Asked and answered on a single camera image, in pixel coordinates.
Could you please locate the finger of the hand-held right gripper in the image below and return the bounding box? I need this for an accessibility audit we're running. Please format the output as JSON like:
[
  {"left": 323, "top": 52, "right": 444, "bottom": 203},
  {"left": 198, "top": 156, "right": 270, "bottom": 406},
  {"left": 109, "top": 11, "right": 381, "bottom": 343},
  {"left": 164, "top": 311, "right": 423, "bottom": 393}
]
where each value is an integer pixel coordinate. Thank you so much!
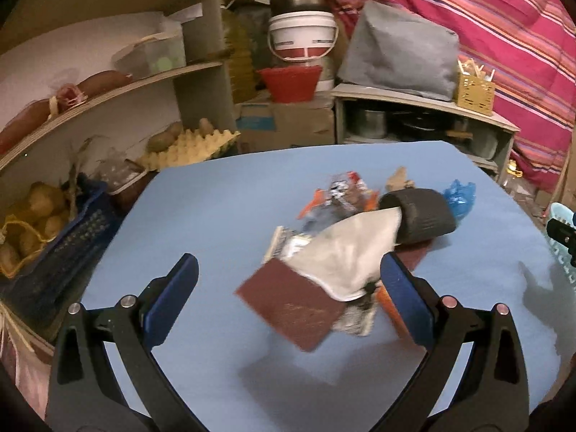
[{"left": 546, "top": 218, "right": 576, "bottom": 267}]

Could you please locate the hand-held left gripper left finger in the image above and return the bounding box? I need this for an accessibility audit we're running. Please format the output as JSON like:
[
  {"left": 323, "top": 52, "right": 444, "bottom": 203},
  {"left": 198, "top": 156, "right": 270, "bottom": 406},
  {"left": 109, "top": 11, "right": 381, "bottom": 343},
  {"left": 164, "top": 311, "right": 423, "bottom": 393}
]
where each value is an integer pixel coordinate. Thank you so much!
[{"left": 45, "top": 253, "right": 212, "bottom": 432}]

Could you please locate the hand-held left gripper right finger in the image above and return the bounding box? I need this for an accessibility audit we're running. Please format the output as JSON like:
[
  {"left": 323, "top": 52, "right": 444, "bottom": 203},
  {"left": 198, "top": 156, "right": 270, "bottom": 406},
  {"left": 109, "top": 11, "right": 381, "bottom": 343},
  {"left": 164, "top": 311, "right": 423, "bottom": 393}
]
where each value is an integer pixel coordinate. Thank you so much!
[{"left": 371, "top": 252, "right": 531, "bottom": 432}]

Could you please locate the brown sandpaper sheet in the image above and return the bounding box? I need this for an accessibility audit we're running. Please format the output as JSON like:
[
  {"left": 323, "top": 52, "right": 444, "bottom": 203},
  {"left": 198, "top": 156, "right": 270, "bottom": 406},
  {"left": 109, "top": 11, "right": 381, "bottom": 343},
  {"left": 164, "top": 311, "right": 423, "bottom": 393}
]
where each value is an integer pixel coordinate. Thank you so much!
[
  {"left": 393, "top": 236, "right": 435, "bottom": 273},
  {"left": 235, "top": 258, "right": 347, "bottom": 354}
]

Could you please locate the white cloth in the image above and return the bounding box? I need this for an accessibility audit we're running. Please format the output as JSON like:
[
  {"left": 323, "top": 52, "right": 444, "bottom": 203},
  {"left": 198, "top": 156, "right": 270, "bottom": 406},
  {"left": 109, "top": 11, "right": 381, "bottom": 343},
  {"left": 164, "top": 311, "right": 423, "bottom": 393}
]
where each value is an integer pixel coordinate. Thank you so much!
[{"left": 288, "top": 209, "right": 403, "bottom": 302}]

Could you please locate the orange clear snack wrapper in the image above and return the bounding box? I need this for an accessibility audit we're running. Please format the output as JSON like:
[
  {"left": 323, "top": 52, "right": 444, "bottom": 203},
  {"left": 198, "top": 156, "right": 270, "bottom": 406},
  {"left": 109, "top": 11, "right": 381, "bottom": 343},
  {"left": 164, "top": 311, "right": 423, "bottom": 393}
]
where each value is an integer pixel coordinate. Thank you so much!
[{"left": 297, "top": 171, "right": 381, "bottom": 230}]

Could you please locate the silver foil wrapper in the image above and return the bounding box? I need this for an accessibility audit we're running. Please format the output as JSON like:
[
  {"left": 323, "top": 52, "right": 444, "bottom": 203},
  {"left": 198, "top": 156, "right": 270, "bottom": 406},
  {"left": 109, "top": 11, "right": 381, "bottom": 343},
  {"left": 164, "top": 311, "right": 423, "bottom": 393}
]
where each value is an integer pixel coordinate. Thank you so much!
[{"left": 263, "top": 226, "right": 410, "bottom": 340}]

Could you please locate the blue plastic bag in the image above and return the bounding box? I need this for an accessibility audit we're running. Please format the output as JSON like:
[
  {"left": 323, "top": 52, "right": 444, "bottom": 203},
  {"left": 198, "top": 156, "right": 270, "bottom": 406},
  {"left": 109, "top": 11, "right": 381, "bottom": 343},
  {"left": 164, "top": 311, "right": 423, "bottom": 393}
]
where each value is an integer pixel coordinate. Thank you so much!
[{"left": 441, "top": 180, "right": 477, "bottom": 223}]

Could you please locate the blue plastic crate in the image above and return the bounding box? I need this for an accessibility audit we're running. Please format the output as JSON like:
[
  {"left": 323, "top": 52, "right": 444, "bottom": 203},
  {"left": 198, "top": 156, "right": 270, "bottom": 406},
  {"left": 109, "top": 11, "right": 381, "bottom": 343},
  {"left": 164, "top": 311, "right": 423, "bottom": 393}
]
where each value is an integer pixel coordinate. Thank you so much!
[{"left": 0, "top": 175, "right": 120, "bottom": 325}]

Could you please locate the brown crumpled paper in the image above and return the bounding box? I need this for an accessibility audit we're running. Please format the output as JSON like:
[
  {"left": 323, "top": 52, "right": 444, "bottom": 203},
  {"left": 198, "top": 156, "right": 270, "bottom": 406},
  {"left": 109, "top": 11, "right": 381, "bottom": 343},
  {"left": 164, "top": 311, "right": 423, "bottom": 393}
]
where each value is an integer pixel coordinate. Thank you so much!
[{"left": 384, "top": 166, "right": 417, "bottom": 192}]

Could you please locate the small clear plastic box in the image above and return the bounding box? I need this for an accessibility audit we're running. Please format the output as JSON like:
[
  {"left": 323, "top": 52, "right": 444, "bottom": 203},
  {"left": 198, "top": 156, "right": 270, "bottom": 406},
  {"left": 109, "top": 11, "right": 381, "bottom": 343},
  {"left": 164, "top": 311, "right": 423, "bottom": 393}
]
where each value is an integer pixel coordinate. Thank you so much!
[{"left": 96, "top": 153, "right": 147, "bottom": 194}]

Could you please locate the yellow egg carton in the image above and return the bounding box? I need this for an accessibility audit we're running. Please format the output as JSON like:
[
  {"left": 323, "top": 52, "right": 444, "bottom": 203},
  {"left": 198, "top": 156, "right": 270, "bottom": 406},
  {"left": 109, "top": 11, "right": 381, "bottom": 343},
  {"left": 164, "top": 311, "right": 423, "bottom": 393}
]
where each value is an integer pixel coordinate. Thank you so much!
[{"left": 137, "top": 128, "right": 241, "bottom": 172}]

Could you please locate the mesh bag of potatoes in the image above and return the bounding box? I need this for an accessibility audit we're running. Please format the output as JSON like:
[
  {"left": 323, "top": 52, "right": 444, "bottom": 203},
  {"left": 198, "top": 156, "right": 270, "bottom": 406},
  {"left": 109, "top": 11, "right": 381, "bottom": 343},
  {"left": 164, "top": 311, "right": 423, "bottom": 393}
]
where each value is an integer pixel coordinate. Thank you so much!
[{"left": 0, "top": 182, "right": 73, "bottom": 280}]

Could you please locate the large potato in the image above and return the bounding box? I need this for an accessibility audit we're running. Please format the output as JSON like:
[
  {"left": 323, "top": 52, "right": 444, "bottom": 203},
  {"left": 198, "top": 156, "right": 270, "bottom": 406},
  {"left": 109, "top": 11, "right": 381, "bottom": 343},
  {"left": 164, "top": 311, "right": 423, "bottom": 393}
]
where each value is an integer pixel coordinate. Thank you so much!
[{"left": 147, "top": 122, "right": 184, "bottom": 153}]

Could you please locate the yellow utensil basket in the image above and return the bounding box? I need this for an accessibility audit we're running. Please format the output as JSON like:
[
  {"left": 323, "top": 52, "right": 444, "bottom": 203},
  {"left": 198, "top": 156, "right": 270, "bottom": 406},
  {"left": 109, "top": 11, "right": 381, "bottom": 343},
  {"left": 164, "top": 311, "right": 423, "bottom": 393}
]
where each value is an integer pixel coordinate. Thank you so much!
[{"left": 454, "top": 56, "right": 496, "bottom": 116}]

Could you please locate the steel pot in cabinet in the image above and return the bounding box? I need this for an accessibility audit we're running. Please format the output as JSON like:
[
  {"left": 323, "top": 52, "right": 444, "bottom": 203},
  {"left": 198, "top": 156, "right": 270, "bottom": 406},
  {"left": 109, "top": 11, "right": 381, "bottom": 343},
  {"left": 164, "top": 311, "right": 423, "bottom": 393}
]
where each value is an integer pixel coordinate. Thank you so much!
[{"left": 348, "top": 108, "right": 388, "bottom": 140}]

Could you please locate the low wooden cabinet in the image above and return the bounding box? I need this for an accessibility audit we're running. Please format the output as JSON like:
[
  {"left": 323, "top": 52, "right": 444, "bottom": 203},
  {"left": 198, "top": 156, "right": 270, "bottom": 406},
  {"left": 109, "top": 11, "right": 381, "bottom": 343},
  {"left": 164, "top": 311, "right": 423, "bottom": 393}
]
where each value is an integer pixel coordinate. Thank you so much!
[{"left": 330, "top": 83, "right": 520, "bottom": 185}]

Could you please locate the cardboard box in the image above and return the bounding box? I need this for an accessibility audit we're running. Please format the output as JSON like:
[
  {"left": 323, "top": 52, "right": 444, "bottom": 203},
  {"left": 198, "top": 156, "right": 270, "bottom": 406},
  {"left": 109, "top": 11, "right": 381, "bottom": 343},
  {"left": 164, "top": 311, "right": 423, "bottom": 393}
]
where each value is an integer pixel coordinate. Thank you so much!
[{"left": 234, "top": 94, "right": 336, "bottom": 149}]

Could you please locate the brown sweet potato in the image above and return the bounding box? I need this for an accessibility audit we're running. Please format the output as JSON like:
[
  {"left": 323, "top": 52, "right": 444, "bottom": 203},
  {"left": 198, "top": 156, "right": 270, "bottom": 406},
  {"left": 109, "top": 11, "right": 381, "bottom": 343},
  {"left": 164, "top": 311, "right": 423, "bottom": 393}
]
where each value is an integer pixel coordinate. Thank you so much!
[
  {"left": 0, "top": 99, "right": 55, "bottom": 154},
  {"left": 74, "top": 71, "right": 133, "bottom": 97}
]

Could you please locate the pink striped cloth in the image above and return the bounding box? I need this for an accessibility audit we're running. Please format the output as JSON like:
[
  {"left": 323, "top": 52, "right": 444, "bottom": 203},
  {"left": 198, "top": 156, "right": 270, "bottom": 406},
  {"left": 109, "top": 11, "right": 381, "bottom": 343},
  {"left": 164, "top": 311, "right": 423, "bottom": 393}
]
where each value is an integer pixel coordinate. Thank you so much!
[{"left": 326, "top": 0, "right": 576, "bottom": 192}]

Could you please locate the red plastic basket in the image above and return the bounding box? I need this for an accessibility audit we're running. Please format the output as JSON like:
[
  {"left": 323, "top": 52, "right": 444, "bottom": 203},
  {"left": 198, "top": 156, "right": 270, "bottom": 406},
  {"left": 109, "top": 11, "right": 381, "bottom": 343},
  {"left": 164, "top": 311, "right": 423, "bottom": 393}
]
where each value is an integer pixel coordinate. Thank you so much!
[{"left": 256, "top": 67, "right": 324, "bottom": 103}]

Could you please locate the clear plastic container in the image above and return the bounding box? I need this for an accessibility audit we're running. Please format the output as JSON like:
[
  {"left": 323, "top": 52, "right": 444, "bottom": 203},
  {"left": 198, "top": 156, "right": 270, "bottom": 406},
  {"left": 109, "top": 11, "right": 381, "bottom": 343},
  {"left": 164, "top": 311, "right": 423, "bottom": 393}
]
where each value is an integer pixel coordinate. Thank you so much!
[{"left": 112, "top": 31, "right": 187, "bottom": 77}]

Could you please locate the yellow oil bottle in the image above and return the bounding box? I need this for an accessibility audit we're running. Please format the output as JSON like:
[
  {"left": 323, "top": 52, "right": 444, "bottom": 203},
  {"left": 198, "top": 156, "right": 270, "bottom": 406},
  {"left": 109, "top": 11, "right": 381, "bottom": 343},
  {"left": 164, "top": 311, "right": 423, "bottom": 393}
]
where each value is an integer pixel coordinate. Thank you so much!
[{"left": 220, "top": 0, "right": 259, "bottom": 104}]

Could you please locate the wooden shelf unit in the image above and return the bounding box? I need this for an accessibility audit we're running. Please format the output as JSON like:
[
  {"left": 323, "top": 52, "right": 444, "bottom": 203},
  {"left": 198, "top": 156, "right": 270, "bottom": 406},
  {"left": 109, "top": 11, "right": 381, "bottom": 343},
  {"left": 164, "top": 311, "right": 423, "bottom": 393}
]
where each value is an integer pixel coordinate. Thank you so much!
[{"left": 0, "top": 0, "right": 239, "bottom": 217}]

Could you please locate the white plastic bucket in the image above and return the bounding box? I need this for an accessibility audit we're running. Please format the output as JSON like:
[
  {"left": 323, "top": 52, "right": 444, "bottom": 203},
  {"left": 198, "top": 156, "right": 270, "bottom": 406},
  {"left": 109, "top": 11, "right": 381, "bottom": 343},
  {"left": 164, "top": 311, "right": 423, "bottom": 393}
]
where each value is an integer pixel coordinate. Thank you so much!
[{"left": 267, "top": 11, "right": 338, "bottom": 61}]

